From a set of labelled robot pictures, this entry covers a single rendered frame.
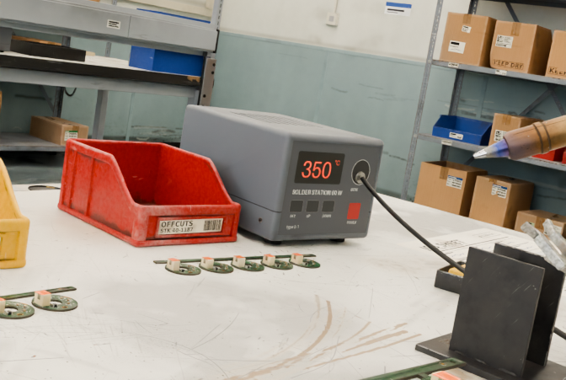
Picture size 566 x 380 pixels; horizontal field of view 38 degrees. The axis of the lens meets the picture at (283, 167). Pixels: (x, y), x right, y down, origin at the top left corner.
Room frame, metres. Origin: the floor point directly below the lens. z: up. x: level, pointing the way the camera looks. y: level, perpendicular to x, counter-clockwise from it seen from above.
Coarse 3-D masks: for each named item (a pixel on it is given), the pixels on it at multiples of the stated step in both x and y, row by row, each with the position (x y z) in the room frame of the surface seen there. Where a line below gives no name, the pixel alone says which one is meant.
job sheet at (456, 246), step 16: (416, 240) 0.78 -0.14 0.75; (432, 240) 0.80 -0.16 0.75; (448, 240) 0.81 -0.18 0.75; (464, 240) 0.83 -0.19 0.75; (480, 240) 0.84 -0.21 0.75; (496, 240) 0.86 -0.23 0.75; (512, 240) 0.87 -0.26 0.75; (528, 240) 0.89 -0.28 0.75; (448, 256) 0.74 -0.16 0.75; (464, 256) 0.75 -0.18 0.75
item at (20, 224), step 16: (0, 160) 0.53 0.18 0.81; (0, 176) 0.52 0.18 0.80; (0, 192) 0.52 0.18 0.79; (0, 208) 0.52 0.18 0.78; (16, 208) 0.51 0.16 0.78; (0, 224) 0.48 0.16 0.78; (16, 224) 0.49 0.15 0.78; (0, 240) 0.48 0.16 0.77; (16, 240) 0.49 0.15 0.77; (0, 256) 0.48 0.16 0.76; (16, 256) 0.49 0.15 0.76
